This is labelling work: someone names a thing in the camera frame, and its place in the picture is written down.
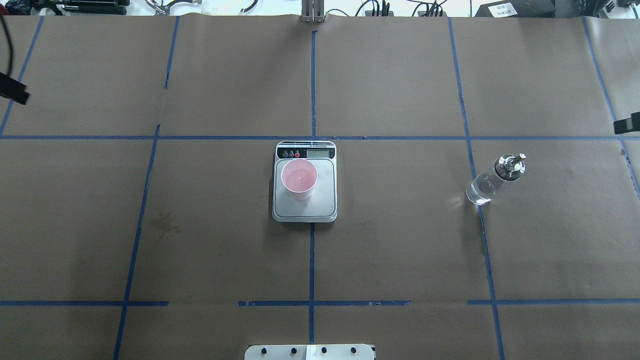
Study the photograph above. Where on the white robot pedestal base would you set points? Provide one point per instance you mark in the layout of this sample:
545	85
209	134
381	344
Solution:
348	351

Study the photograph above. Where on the black box with label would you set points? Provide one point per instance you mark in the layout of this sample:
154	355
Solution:
517	9

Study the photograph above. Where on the glass sauce bottle metal spout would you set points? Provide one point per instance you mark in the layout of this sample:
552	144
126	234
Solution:
506	169

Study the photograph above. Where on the pink paper cup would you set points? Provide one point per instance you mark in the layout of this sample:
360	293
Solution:
299	177

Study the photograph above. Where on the silver digital kitchen scale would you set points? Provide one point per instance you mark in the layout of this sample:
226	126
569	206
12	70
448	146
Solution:
322	207

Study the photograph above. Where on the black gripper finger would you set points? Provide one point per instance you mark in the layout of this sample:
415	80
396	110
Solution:
13	90
627	125

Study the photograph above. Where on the aluminium frame post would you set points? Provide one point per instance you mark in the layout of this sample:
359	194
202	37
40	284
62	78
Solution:
313	11

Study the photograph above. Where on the black folded tripod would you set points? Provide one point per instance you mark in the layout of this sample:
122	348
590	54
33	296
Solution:
93	7

